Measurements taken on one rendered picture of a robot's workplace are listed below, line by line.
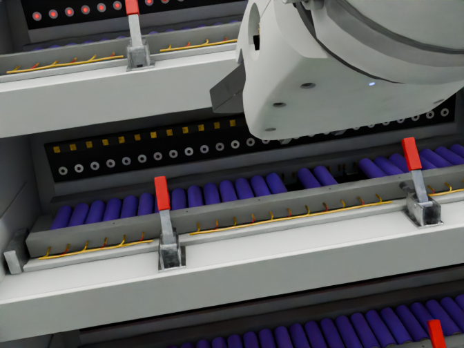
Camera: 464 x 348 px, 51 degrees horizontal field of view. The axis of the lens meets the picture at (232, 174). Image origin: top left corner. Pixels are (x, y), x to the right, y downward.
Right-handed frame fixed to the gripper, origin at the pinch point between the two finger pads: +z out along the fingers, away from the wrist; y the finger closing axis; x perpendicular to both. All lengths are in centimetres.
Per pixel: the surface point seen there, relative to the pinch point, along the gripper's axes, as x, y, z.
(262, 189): -1.4, -0.7, 27.8
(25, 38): 24.8, -27.7, 32.6
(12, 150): 8.8, -29.7, 29.1
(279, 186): -1.4, 1.4, 27.8
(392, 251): -10.8, 10.1, 19.6
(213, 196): -1.1, -6.6, 28.1
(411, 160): -2.0, 14.4, 19.7
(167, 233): -5.0, -12.0, 19.8
